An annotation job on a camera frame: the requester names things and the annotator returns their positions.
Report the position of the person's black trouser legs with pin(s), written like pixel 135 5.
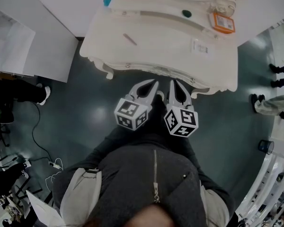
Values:
pixel 159 117

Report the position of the black mesh bin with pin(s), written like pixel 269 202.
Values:
pixel 266 147

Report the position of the pink pen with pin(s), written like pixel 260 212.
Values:
pixel 129 39

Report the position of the white dressing table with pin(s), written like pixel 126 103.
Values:
pixel 161 46

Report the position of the person's dark grey zip jacket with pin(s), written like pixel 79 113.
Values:
pixel 142 185

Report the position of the white blister pack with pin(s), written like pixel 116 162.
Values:
pixel 202 48

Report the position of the person's right forearm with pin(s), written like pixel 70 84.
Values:
pixel 182 146

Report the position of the dark green round lid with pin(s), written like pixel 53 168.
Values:
pixel 186 13

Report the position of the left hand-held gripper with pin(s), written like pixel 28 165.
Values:
pixel 132 113

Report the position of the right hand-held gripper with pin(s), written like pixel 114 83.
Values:
pixel 182 120

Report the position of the person's left forearm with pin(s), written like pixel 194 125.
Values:
pixel 113 139

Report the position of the orange and white cardboard box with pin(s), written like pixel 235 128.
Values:
pixel 223 22

